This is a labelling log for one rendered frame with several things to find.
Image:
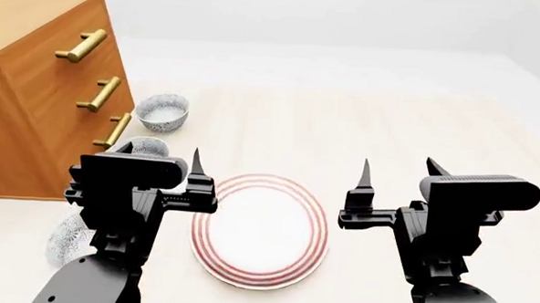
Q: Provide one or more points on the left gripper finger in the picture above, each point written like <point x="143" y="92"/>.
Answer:
<point x="200" y="187"/>
<point x="125" y="148"/>

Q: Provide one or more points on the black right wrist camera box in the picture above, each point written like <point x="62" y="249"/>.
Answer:
<point x="478" y="193"/>

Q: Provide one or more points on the wooden drawer cabinet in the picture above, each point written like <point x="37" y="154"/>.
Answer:
<point x="30" y="106"/>

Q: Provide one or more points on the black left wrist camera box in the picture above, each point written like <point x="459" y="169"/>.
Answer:
<point x="132" y="171"/>

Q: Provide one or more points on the white plate with red rings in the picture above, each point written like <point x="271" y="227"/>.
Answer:
<point x="262" y="233"/>

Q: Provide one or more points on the black white patterned bowl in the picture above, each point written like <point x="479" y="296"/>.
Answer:
<point x="149" y="147"/>
<point x="163" y="114"/>
<point x="71" y="235"/>

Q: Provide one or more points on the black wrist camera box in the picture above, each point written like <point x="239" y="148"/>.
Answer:
<point x="478" y="193"/>
<point x="132" y="171"/>

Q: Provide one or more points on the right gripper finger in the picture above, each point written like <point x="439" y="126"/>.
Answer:
<point x="435" y="169"/>
<point x="361" y="196"/>

